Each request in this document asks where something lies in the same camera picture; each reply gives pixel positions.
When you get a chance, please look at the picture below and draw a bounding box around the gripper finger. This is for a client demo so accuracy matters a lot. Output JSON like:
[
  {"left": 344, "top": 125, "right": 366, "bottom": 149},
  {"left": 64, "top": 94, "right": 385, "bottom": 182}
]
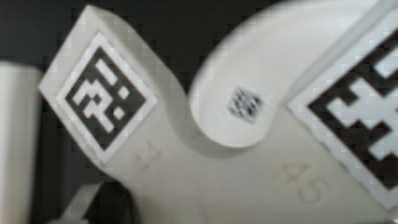
[{"left": 55, "top": 182, "right": 138, "bottom": 224}]

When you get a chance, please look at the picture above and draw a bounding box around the white cross table base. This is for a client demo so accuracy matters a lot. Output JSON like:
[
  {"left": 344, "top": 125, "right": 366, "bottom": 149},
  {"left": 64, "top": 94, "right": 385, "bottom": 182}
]
[{"left": 39, "top": 0, "right": 398, "bottom": 224}]

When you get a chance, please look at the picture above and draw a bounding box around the white table leg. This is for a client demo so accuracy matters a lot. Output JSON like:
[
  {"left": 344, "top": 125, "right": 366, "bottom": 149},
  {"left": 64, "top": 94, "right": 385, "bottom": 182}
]
[{"left": 188, "top": 0, "right": 378, "bottom": 149}]

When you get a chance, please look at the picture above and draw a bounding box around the white frame left rail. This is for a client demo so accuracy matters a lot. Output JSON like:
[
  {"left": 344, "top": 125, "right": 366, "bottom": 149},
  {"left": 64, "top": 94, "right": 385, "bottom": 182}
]
[{"left": 0, "top": 61, "right": 40, "bottom": 224}]

